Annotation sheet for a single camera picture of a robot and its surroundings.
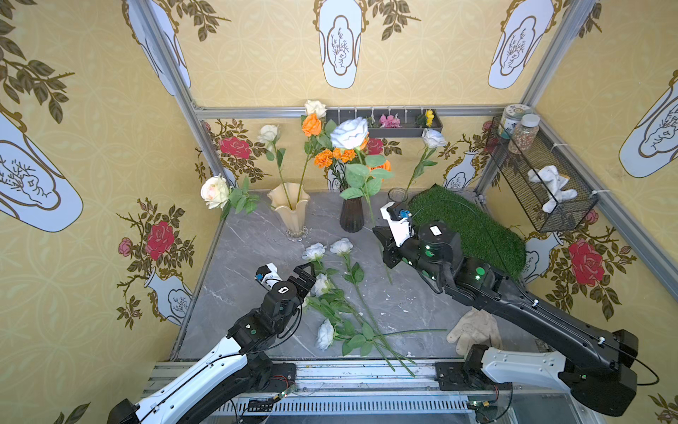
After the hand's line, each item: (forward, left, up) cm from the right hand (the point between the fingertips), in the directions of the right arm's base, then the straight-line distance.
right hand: (380, 223), depth 67 cm
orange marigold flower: (+25, +17, 0) cm, 30 cm away
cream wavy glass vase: (+24, +31, -18) cm, 43 cm away
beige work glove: (-14, -32, -33) cm, 48 cm away
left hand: (-5, +22, -18) cm, 29 cm away
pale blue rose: (+8, +20, -29) cm, 36 cm away
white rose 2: (-5, +17, -30) cm, 35 cm away
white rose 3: (-19, +14, -29) cm, 38 cm away
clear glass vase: (+28, -9, -18) cm, 35 cm away
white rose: (+11, +11, -29) cm, 33 cm away
